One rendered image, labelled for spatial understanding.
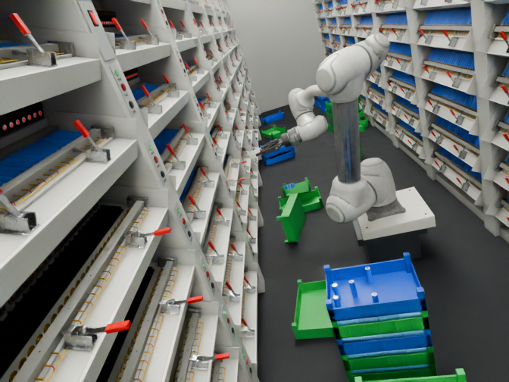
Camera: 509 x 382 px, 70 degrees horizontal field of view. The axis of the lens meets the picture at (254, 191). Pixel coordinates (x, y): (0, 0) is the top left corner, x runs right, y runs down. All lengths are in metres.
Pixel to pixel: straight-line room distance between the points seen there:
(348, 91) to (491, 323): 1.03
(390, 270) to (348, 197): 0.39
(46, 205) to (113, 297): 0.20
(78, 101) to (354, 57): 0.94
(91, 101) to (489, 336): 1.53
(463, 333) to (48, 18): 1.64
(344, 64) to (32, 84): 1.02
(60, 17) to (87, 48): 0.08
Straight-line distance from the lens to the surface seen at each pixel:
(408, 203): 1.97
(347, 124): 1.51
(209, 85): 2.29
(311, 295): 1.90
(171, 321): 0.90
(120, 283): 0.73
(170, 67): 1.59
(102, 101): 0.93
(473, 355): 1.62
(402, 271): 1.44
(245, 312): 1.68
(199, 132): 1.62
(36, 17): 0.96
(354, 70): 1.43
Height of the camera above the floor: 1.25
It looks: 23 degrees down
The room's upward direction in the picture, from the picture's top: 19 degrees counter-clockwise
